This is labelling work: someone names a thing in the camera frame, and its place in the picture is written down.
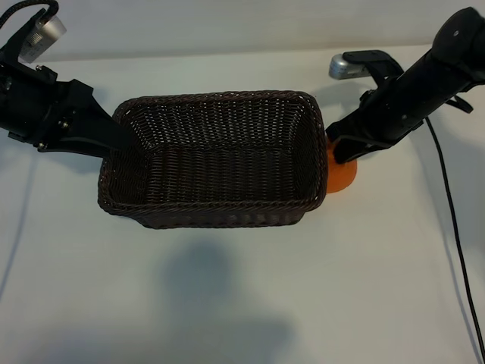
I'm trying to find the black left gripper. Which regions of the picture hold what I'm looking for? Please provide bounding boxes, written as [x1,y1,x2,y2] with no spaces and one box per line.
[0,62,135,159]

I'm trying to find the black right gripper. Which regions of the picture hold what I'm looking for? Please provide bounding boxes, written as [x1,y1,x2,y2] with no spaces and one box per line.
[325,75,426,165]

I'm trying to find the orange fruit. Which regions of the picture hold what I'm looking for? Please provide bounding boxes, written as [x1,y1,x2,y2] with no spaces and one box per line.
[325,138,358,195]

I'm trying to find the dark brown wicker basket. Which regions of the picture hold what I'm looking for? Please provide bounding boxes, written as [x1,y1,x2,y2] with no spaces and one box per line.
[97,89,329,231]

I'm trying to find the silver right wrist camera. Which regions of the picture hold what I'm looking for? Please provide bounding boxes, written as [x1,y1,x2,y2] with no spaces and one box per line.
[328,53,374,80]

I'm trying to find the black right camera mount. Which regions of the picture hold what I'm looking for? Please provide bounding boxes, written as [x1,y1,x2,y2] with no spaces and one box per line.
[343,49,405,88]

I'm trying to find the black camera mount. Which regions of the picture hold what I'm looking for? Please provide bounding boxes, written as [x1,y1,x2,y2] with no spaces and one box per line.
[0,11,47,66]
[343,49,405,88]

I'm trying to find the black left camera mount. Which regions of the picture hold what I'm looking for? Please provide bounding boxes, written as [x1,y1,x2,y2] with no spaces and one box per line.
[0,11,47,66]

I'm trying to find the black cable strap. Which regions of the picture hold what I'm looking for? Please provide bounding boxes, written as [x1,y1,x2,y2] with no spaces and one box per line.
[449,94,474,115]

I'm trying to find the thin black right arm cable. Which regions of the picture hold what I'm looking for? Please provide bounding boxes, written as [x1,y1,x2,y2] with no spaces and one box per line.
[423,117,480,364]

